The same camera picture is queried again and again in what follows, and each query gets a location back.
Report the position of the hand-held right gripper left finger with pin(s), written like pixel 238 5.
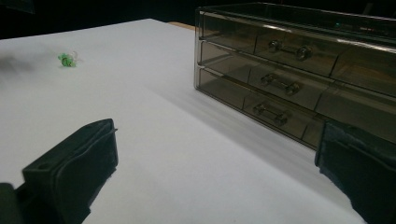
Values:
pixel 71 168

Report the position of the wooden table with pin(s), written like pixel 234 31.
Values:
pixel 182 25

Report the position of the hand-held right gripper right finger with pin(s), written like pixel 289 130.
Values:
pixel 367 174

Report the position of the smoky clear drawer organizer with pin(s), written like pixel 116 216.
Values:
pixel 311 21

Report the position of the small green ornament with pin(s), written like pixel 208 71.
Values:
pixel 66 60

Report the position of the white table cover sheet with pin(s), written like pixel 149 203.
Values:
pixel 155 93

